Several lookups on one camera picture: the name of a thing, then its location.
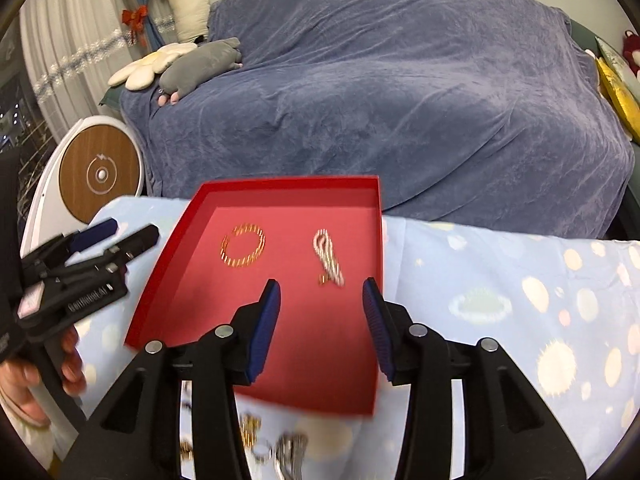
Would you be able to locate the white round wood-panel device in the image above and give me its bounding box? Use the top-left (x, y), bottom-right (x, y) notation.
top-left (20, 116), bottom-right (147, 261)

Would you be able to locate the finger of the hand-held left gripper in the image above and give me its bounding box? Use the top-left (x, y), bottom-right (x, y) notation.
top-left (22, 218), bottom-right (119, 273)
top-left (50, 225), bottom-right (160, 283)

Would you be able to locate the blue-grey blanket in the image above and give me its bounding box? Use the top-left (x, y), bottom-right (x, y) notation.
top-left (119, 0), bottom-right (636, 238)

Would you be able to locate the pale patterned cushion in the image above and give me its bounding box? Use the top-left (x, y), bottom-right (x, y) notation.
top-left (595, 37), bottom-right (632, 81)

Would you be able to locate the white plush toy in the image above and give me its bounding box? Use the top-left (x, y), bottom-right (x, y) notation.
top-left (151, 0), bottom-right (211, 44)

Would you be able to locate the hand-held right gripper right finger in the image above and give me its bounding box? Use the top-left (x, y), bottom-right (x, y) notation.
top-left (362, 277), bottom-right (587, 480)

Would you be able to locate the light blue patterned cloth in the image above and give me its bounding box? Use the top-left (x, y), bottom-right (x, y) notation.
top-left (65, 195), bottom-right (640, 480)

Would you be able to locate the gold cuff bracelet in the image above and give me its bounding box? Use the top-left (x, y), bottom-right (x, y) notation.
top-left (220, 222), bottom-right (266, 267)

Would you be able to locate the dark green sofa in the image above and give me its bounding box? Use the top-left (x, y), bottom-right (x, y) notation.
top-left (98, 19), bottom-right (640, 241)

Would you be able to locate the red plush toy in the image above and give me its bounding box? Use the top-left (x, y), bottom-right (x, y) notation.
top-left (621, 30), bottom-right (640, 76)

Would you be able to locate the person's left hand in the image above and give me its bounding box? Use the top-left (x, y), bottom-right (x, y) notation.
top-left (0, 326), bottom-right (88, 426)

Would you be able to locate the pearl bracelet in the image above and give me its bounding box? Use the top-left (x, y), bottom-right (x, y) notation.
top-left (312, 229), bottom-right (347, 288)

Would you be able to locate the yellow cushion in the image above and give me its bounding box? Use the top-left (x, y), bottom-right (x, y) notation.
top-left (595, 57), bottom-right (640, 143)

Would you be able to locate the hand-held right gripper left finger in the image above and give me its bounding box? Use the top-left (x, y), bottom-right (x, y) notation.
top-left (59, 278), bottom-right (282, 480)

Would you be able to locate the white sheer curtain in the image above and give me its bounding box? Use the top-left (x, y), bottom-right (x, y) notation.
top-left (20, 0), bottom-right (166, 141)

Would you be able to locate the red bow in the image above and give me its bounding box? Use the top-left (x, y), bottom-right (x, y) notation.
top-left (121, 5), bottom-right (150, 46)

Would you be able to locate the red box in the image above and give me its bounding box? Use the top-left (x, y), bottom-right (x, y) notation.
top-left (124, 175), bottom-right (385, 417)

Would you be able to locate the grey plush toy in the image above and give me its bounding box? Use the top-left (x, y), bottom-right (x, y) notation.
top-left (158, 37), bottom-right (244, 107)

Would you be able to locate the cream flower cushion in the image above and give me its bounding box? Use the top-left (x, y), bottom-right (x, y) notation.
top-left (107, 42), bottom-right (198, 92)

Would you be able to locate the dark window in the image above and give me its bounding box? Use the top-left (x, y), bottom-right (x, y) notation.
top-left (0, 45), bottom-right (53, 158)

